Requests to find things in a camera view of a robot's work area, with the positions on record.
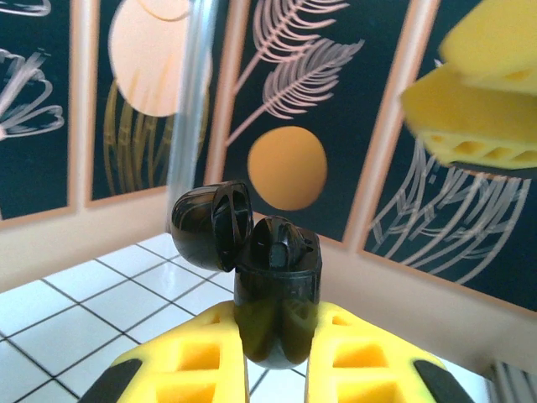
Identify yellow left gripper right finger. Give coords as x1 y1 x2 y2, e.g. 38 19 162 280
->
304 300 490 403

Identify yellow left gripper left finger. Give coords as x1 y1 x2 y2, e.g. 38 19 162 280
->
79 300 248 403

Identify small black round knob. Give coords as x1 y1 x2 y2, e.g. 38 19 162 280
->
170 180 322 370

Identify clear vertical pole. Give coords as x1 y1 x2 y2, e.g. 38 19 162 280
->
166 0 216 201

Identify wall panel overlapping leaf outlines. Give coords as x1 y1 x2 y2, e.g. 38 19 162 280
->
360 54 537 311

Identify wall panel orange oval fern leaves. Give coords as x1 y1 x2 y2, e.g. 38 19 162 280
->
205 0 420 249

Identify wall panel with pink flowers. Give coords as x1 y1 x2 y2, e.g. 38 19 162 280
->
0 0 72 222

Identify wall panel peach circle yellow lines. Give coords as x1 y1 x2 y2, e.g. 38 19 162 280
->
86 0 230 207

